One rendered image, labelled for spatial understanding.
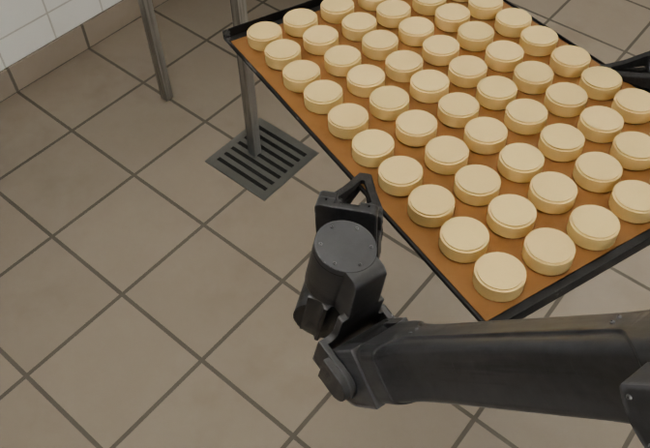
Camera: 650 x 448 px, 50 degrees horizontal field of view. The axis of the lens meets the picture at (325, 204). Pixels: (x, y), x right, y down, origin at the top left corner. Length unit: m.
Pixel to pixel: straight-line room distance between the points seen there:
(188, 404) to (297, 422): 0.26
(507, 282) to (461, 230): 0.08
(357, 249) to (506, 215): 0.20
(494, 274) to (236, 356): 1.17
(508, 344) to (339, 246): 0.20
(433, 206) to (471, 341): 0.27
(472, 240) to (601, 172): 0.18
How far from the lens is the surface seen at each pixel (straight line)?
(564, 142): 0.85
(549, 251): 0.73
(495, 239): 0.76
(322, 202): 0.71
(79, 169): 2.26
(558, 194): 0.79
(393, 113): 0.87
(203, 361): 1.79
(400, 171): 0.79
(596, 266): 0.76
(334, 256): 0.61
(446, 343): 0.53
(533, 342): 0.46
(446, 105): 0.88
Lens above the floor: 1.58
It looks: 51 degrees down
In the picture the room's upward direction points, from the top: straight up
